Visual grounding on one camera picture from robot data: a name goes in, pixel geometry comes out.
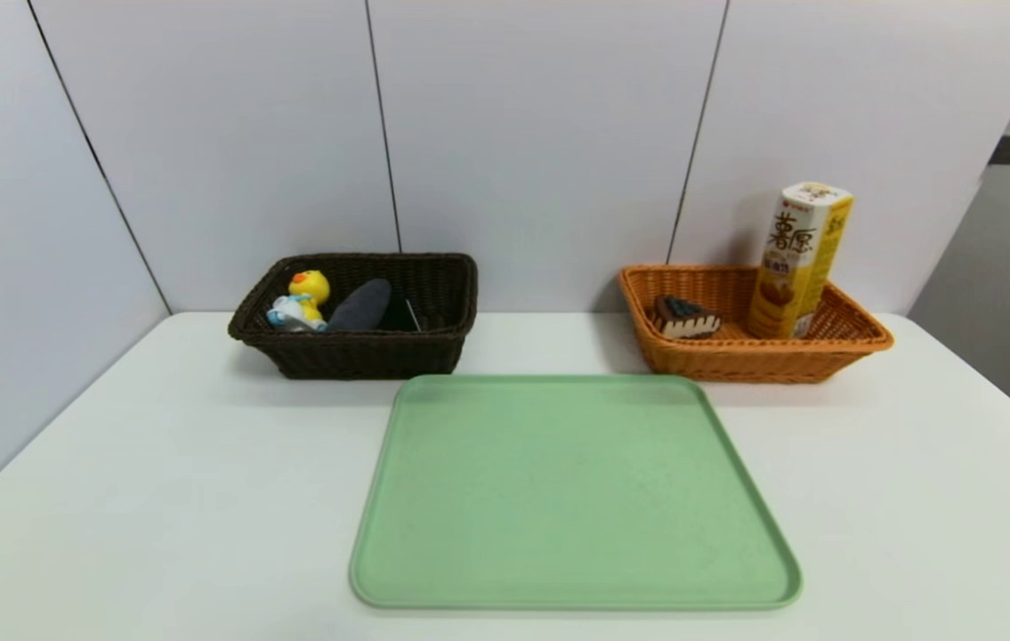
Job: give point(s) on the orange wicker basket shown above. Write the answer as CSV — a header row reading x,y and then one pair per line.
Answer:
x,y
736,361

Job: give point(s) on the light green plastic tray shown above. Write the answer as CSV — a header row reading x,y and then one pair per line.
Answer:
x,y
576,499

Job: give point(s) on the black wall bracket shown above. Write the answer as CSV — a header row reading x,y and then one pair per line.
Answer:
x,y
1007,150

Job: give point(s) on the chocolate blueberry cake slice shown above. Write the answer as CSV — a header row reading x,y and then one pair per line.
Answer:
x,y
685,318

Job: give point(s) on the dark brown wicker basket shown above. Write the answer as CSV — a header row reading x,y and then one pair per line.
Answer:
x,y
353,356

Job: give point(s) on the dark grey towel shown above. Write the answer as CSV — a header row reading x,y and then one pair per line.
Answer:
x,y
360,307

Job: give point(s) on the black whiteboard eraser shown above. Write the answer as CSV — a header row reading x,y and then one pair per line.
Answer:
x,y
402,313

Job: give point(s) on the yellow duck toy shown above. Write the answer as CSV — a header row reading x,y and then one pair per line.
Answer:
x,y
302,298

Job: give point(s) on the yellow potato chips box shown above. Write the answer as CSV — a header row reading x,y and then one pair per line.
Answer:
x,y
800,260

